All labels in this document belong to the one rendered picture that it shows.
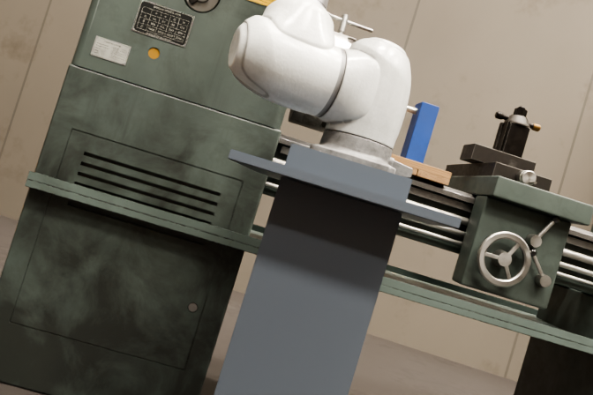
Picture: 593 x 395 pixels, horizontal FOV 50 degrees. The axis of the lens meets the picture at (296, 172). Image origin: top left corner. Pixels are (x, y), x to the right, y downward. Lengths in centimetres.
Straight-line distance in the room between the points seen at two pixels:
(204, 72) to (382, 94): 62
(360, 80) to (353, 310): 46
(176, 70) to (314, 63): 61
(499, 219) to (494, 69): 256
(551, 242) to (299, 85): 101
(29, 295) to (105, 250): 23
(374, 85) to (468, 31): 313
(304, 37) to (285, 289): 50
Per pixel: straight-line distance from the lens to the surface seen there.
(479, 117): 433
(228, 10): 183
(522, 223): 196
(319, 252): 127
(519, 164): 209
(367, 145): 132
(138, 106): 180
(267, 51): 127
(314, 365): 130
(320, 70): 129
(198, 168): 177
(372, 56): 135
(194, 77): 179
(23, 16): 490
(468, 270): 191
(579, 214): 199
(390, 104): 134
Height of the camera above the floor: 70
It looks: 2 degrees up
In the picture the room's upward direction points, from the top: 17 degrees clockwise
